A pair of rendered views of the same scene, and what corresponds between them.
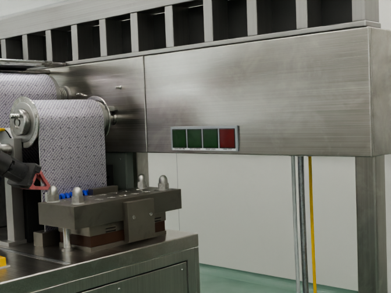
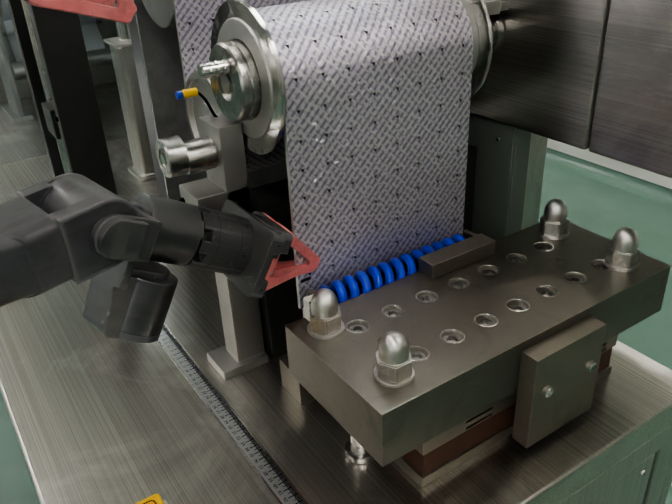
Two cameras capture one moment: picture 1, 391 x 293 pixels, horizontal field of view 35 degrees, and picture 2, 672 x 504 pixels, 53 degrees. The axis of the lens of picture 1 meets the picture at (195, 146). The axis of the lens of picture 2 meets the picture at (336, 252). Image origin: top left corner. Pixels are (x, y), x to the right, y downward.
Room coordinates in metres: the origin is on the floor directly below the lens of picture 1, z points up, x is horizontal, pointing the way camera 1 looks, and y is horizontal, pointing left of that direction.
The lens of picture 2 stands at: (1.17, 0.24, 1.41)
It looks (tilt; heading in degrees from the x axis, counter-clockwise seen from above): 29 degrees down; 15
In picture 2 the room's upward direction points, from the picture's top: 3 degrees counter-clockwise
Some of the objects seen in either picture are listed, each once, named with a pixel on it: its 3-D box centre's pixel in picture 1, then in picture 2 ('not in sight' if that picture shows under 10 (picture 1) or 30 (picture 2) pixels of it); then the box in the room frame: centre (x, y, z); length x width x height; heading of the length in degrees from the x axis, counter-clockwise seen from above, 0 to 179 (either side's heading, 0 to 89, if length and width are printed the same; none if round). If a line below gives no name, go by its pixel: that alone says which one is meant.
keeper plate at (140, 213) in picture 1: (139, 219); (560, 382); (1.73, 0.16, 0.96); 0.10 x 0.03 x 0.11; 138
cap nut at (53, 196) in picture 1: (53, 193); (324, 309); (1.68, 0.39, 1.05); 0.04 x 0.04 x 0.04
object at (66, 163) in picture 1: (74, 169); (385, 201); (1.83, 0.36, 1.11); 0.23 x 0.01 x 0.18; 138
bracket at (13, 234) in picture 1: (9, 192); (221, 254); (1.77, 0.54, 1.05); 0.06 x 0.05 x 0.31; 138
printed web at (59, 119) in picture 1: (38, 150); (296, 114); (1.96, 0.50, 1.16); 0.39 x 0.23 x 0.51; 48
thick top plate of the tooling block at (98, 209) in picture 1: (113, 205); (485, 317); (1.78, 0.24, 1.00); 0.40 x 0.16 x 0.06; 138
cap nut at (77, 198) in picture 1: (77, 195); (393, 354); (1.63, 0.32, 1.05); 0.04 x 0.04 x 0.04
